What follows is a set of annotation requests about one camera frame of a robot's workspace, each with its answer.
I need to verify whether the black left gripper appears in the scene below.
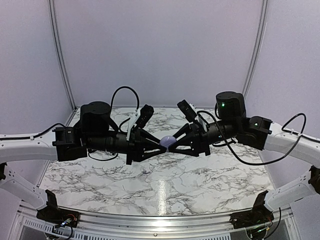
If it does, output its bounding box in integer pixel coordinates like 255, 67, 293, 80
86, 129, 167, 165

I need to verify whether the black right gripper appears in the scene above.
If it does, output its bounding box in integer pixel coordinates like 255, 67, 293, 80
167, 119, 240, 158

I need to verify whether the purple charging case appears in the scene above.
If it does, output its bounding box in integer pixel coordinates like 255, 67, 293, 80
159, 135, 177, 149

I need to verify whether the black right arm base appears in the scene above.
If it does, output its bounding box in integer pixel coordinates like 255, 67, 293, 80
229, 190, 275, 229

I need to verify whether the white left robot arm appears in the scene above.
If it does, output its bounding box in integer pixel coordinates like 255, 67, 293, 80
0, 101, 167, 223

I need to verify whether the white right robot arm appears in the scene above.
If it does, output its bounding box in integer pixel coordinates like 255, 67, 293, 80
168, 91, 320, 224

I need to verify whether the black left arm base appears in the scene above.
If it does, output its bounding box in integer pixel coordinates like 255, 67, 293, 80
36, 189, 80, 228

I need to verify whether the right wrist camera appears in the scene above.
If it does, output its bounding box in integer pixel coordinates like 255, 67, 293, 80
177, 99, 209, 133

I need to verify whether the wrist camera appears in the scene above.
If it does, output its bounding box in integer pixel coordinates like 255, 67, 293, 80
177, 99, 209, 133
126, 104, 154, 141

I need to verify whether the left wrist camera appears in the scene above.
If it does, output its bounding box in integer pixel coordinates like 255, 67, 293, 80
126, 104, 154, 141

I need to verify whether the aluminium front rail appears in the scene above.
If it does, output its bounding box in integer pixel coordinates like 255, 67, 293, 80
8, 201, 301, 240

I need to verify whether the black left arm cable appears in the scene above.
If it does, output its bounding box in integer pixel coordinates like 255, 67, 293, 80
0, 86, 140, 141

